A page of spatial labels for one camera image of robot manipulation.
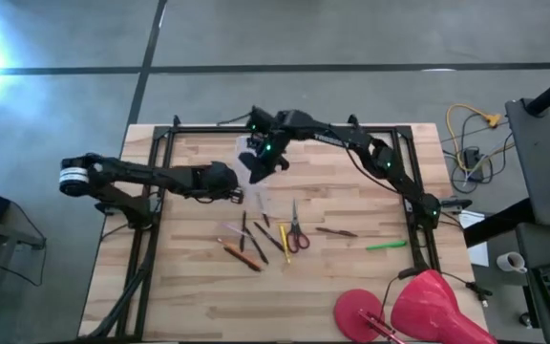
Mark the white paper sheet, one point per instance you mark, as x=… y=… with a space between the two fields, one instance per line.
x=478 y=248

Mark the black desk crossbar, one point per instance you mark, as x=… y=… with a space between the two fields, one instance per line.
x=499 y=222

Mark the white mug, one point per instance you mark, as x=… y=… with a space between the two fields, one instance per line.
x=510 y=262

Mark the pink translucent pen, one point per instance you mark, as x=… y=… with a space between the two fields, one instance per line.
x=235 y=229

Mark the red desk lamp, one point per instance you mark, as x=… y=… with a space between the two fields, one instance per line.
x=428 y=310

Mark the black power adapter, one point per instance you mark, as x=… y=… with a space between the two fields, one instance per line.
x=473 y=162

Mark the black metal table frame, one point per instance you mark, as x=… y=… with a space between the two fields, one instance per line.
x=198 y=128

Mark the yellow highlighter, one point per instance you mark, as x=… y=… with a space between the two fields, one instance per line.
x=284 y=243

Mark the clear pen with black tip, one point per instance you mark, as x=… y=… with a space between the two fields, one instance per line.
x=263 y=212

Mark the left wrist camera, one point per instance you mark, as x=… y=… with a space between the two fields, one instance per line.
x=237 y=195

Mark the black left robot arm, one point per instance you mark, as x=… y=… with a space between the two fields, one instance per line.
x=132 y=169

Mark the dark brown pen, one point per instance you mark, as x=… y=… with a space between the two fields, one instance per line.
x=336 y=232

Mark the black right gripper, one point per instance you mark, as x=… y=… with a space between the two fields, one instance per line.
x=270 y=147

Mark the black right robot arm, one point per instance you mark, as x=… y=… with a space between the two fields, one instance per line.
x=351 y=138

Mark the green marker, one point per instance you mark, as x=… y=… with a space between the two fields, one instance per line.
x=386 y=245

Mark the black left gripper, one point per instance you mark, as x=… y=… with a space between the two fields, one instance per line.
x=220 y=180

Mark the dark red pencil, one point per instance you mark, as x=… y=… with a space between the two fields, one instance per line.
x=242 y=259

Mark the grey side desk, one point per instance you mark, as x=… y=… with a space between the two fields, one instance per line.
x=537 y=162

